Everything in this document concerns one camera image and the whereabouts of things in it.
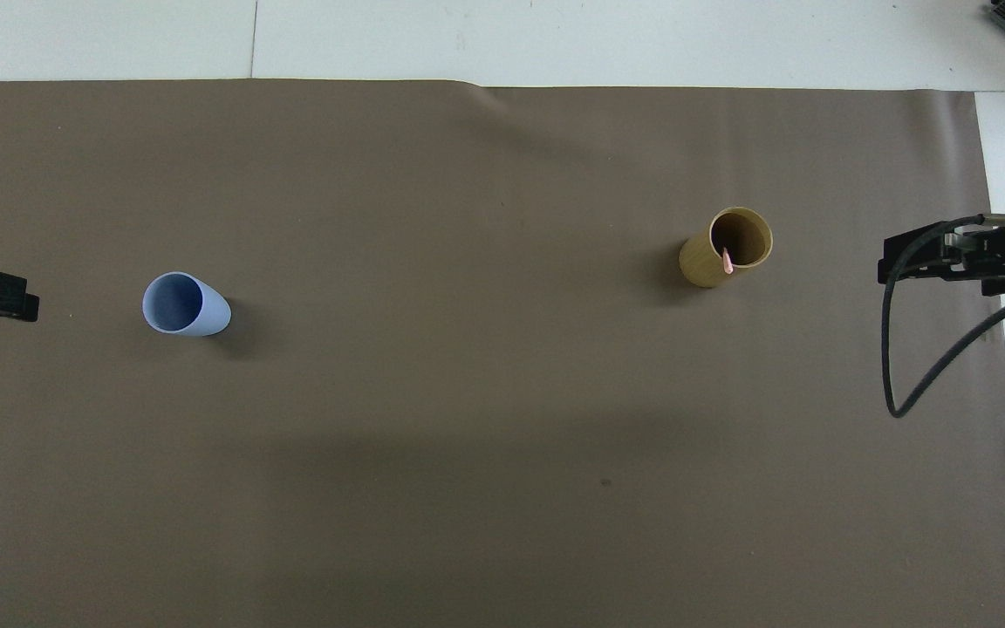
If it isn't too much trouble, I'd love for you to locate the bamboo cup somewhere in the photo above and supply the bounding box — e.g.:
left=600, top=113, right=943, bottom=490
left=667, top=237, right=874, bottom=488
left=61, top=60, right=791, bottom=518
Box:
left=678, top=206, right=774, bottom=289

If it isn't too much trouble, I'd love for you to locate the blue cup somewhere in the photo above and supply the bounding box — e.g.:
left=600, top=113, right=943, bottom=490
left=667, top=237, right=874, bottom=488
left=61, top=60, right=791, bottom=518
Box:
left=141, top=271, right=232, bottom=338

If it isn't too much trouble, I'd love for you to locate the black cable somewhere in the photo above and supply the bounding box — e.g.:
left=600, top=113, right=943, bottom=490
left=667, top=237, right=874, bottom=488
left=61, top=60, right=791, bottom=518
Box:
left=880, top=214, right=1005, bottom=420

